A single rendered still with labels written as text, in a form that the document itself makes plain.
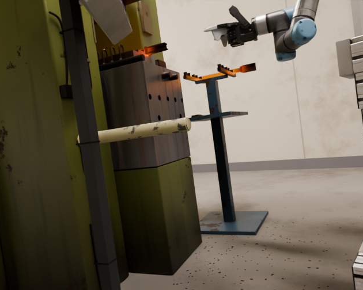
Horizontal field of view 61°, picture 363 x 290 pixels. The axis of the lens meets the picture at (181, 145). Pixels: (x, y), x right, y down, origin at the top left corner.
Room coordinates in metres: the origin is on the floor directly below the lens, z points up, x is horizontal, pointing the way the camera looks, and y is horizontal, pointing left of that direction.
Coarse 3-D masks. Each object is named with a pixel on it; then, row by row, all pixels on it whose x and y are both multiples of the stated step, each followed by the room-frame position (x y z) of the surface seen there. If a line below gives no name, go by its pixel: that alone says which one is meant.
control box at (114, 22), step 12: (84, 0) 0.71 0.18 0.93; (96, 0) 0.73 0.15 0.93; (108, 0) 0.77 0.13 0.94; (96, 12) 0.78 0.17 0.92; (108, 12) 0.82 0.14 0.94; (120, 12) 0.87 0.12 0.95; (108, 24) 0.88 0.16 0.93; (120, 24) 0.94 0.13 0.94; (108, 36) 0.96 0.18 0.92; (120, 36) 1.02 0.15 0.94
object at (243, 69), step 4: (248, 64) 1.89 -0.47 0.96; (252, 64) 1.88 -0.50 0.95; (236, 68) 1.92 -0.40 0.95; (240, 68) 1.90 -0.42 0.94; (244, 68) 1.90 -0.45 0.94; (248, 68) 1.89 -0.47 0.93; (252, 68) 1.88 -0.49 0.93; (220, 72) 1.97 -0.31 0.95; (236, 72) 1.94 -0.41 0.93; (244, 72) 1.92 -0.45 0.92; (204, 76) 2.02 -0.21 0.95; (208, 76) 2.01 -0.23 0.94; (212, 76) 2.00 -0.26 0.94; (216, 76) 1.98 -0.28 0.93
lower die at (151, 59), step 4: (124, 52) 1.35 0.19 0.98; (128, 52) 1.34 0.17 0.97; (132, 52) 1.34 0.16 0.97; (136, 52) 1.36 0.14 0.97; (140, 52) 1.39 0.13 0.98; (144, 52) 1.43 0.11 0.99; (108, 56) 1.39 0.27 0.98; (112, 56) 1.38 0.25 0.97; (116, 56) 1.37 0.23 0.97; (124, 56) 1.35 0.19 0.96; (128, 56) 1.35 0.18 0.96; (148, 56) 1.46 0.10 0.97; (152, 56) 1.50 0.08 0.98; (100, 60) 1.41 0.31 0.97; (104, 60) 1.40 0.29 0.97; (108, 60) 1.39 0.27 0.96; (144, 60) 1.42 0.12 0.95; (148, 60) 1.45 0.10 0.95; (152, 60) 1.49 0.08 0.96; (100, 64) 1.41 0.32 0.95
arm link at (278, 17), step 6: (276, 12) 1.19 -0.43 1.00; (282, 12) 1.17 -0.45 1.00; (288, 12) 1.16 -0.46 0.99; (270, 18) 1.19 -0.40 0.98; (276, 18) 1.18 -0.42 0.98; (282, 18) 1.17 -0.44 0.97; (288, 18) 1.16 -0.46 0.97; (270, 24) 1.19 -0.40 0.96; (276, 24) 1.18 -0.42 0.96; (282, 24) 1.17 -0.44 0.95; (288, 24) 1.17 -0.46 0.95; (270, 30) 1.21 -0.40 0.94; (276, 30) 1.19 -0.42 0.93
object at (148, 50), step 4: (156, 44) 1.41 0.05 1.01; (160, 44) 1.40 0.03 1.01; (164, 44) 1.41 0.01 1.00; (144, 48) 1.43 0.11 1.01; (148, 48) 1.44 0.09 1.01; (152, 48) 1.43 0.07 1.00; (156, 48) 1.42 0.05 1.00; (160, 48) 1.41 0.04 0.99; (164, 48) 1.40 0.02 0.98; (148, 52) 1.43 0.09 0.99; (152, 52) 1.43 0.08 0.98; (156, 52) 1.44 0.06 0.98
